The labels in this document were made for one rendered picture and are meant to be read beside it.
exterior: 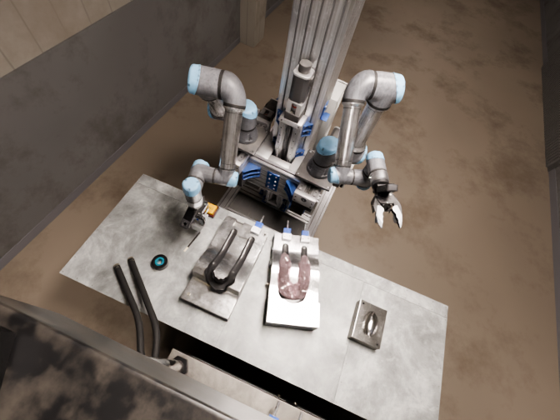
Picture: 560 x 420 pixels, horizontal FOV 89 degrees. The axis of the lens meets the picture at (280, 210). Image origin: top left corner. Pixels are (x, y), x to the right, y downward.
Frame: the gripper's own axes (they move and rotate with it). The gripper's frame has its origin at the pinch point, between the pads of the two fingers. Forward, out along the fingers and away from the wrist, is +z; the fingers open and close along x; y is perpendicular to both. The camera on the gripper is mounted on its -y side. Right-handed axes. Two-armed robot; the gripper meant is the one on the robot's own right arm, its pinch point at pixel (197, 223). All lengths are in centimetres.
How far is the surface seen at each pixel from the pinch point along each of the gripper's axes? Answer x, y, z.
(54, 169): 139, 14, 57
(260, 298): -46, -19, 15
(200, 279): -14.4, -24.0, 8.4
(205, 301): -21.9, -32.4, 9.0
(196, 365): -31, -59, 16
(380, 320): -108, -5, 8
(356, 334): -98, -17, 8
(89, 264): 42, -39, 15
